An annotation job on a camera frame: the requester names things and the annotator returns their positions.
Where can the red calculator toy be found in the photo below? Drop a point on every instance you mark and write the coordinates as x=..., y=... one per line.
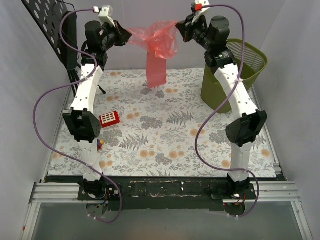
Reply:
x=109, y=119

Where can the red torn trash bag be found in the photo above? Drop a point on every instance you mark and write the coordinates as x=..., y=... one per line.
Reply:
x=159, y=40

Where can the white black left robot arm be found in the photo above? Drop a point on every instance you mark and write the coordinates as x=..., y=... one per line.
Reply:
x=80, y=120

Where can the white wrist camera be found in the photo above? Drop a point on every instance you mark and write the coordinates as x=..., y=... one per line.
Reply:
x=105, y=15
x=198, y=8

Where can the black music stand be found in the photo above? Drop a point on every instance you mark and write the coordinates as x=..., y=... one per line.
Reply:
x=48, y=15

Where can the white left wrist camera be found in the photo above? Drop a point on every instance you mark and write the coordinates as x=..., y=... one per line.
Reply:
x=105, y=15

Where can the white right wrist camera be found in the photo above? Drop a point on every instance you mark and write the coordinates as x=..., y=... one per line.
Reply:
x=198, y=8

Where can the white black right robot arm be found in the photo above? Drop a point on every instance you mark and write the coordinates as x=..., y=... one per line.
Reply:
x=248, y=119

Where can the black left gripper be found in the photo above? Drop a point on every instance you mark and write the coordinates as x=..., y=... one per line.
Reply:
x=119, y=33

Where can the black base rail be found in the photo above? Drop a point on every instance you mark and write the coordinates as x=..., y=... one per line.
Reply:
x=173, y=193

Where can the colourful toy figure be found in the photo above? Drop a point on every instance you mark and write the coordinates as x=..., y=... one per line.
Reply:
x=100, y=144

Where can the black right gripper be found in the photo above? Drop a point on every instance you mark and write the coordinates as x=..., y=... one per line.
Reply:
x=188, y=27

